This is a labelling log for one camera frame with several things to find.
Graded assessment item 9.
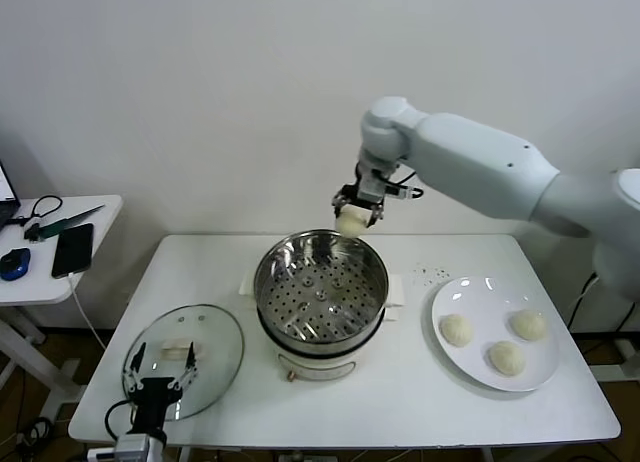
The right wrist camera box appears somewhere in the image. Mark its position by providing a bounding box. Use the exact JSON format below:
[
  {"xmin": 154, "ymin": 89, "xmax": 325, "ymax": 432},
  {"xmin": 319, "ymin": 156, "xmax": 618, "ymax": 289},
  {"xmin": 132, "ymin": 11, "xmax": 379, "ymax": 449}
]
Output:
[{"xmin": 360, "ymin": 167, "xmax": 390, "ymax": 203}]

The open laptop computer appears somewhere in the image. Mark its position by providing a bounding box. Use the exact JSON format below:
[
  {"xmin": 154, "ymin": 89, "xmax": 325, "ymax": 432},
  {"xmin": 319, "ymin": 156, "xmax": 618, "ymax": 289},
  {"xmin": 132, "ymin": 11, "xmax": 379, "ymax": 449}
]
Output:
[{"xmin": 0, "ymin": 161, "xmax": 21, "ymax": 229}]

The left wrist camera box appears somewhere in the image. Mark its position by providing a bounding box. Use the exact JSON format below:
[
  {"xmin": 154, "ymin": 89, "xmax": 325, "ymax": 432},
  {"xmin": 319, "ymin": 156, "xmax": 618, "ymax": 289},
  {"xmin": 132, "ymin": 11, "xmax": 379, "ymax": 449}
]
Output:
[{"xmin": 113, "ymin": 433, "xmax": 167, "ymax": 462}]

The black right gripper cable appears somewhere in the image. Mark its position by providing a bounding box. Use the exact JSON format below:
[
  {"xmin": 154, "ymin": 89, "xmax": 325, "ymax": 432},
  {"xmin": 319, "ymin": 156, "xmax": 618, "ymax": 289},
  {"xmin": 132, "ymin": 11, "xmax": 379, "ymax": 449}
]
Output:
[{"xmin": 384, "ymin": 169, "xmax": 426, "ymax": 201}]

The blue computer mouse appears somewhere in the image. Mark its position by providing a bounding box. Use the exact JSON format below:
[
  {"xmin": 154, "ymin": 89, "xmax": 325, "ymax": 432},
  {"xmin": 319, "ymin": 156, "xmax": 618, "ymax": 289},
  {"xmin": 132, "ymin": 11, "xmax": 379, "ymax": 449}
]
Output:
[{"xmin": 0, "ymin": 248, "xmax": 32, "ymax": 282}]

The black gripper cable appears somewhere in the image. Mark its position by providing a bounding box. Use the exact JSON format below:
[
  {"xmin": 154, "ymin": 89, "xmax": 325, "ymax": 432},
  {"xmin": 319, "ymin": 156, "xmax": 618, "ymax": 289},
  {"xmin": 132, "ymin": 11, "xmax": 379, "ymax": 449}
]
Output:
[
  {"xmin": 384, "ymin": 169, "xmax": 426, "ymax": 201},
  {"xmin": 103, "ymin": 399, "xmax": 137, "ymax": 442}
]

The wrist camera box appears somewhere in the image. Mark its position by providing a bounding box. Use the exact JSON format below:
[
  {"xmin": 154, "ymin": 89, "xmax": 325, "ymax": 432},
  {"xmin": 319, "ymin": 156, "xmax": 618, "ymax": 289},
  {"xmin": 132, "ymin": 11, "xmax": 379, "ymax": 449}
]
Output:
[
  {"xmin": 360, "ymin": 167, "xmax": 390, "ymax": 203},
  {"xmin": 113, "ymin": 433, "xmax": 167, "ymax": 462}
]

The black looped cable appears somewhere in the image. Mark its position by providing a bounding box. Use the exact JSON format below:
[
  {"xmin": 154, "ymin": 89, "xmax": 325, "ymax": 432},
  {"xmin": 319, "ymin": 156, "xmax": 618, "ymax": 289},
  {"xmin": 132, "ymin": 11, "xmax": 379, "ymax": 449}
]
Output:
[{"xmin": 8, "ymin": 195, "xmax": 64, "ymax": 243}]

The white side table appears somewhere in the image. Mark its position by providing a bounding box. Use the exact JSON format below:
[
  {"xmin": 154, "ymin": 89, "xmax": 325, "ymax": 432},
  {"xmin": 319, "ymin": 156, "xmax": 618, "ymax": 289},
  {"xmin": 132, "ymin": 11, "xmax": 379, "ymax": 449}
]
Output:
[{"xmin": 0, "ymin": 195, "xmax": 124, "ymax": 423}]

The black wall cable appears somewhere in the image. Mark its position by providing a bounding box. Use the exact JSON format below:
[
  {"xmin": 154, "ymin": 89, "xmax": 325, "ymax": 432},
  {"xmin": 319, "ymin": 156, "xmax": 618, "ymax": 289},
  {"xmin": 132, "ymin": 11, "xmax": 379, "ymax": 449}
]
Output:
[{"xmin": 569, "ymin": 271, "xmax": 640, "ymax": 334}]

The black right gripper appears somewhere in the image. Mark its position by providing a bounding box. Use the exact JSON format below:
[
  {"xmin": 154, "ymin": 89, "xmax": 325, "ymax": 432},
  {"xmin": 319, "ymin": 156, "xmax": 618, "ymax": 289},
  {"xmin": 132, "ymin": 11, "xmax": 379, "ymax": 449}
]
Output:
[{"xmin": 331, "ymin": 164, "xmax": 387, "ymax": 231}]

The black floor cable bundle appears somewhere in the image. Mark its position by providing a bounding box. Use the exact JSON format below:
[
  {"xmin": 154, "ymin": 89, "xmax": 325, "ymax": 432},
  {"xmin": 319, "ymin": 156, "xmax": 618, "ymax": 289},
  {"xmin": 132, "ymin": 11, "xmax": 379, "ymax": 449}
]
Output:
[{"xmin": 13, "ymin": 415, "xmax": 55, "ymax": 459}]

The white charging cable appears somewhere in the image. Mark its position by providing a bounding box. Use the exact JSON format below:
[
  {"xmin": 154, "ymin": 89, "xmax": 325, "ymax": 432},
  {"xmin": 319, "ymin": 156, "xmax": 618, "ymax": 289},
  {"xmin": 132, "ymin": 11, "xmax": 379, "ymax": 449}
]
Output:
[{"xmin": 67, "ymin": 273, "xmax": 109, "ymax": 352}]

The white steamed baozi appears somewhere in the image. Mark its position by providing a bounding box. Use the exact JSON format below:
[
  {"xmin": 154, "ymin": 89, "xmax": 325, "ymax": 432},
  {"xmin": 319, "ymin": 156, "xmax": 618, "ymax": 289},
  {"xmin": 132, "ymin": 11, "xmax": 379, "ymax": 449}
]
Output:
[
  {"xmin": 333, "ymin": 206, "xmax": 369, "ymax": 239},
  {"xmin": 439, "ymin": 313, "xmax": 475, "ymax": 348},
  {"xmin": 487, "ymin": 340, "xmax": 527, "ymax": 378},
  {"xmin": 509, "ymin": 309, "xmax": 547, "ymax": 342}
]

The stainless steel steamer basket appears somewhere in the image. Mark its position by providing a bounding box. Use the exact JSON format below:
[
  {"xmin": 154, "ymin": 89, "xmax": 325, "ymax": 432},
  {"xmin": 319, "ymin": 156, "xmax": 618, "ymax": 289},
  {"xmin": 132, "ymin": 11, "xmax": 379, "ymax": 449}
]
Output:
[{"xmin": 239, "ymin": 227, "xmax": 405, "ymax": 344}]

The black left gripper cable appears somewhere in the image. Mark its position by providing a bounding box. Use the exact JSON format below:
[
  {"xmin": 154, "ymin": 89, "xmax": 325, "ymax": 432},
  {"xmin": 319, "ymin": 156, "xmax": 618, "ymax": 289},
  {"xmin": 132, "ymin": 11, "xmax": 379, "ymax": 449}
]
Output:
[{"xmin": 103, "ymin": 399, "xmax": 137, "ymax": 442}]

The large white plate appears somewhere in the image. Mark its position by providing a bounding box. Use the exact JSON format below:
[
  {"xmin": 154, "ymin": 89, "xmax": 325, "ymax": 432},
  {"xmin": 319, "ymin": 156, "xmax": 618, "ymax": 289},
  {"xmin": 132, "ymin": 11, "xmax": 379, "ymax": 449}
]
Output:
[{"xmin": 430, "ymin": 275, "xmax": 561, "ymax": 393}]

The round glass pot lid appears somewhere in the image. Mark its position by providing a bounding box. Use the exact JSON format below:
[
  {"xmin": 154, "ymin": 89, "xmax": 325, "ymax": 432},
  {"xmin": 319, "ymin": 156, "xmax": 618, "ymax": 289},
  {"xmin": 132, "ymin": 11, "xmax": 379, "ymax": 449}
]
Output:
[{"xmin": 121, "ymin": 304, "xmax": 246, "ymax": 423}]

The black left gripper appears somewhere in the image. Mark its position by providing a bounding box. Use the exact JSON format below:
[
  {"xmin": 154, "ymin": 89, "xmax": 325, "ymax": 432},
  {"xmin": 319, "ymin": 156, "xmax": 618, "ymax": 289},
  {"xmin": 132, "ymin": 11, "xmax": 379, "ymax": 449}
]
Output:
[{"xmin": 123, "ymin": 338, "xmax": 199, "ymax": 447}]

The black smartphone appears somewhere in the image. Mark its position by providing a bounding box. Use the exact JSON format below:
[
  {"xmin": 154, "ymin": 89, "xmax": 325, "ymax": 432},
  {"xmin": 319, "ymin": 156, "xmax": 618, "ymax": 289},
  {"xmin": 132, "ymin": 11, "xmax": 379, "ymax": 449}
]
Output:
[{"xmin": 51, "ymin": 223, "xmax": 95, "ymax": 280}]

